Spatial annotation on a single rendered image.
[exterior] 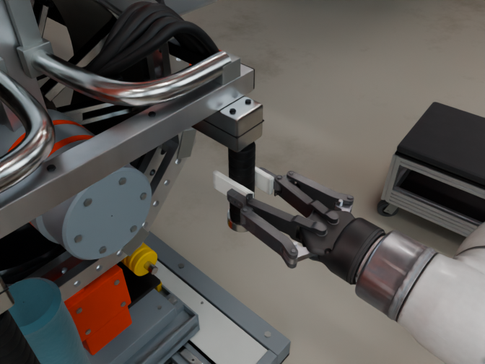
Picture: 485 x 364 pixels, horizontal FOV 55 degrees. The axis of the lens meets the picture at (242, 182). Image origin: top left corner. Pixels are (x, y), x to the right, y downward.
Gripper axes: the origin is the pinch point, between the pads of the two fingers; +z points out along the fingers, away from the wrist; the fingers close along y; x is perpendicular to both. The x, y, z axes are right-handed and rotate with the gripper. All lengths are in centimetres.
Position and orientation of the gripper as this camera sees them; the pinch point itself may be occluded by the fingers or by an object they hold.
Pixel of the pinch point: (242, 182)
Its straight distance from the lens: 64.3
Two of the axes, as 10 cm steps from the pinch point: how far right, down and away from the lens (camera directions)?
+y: 6.7, -5.0, 5.5
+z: -7.4, -4.5, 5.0
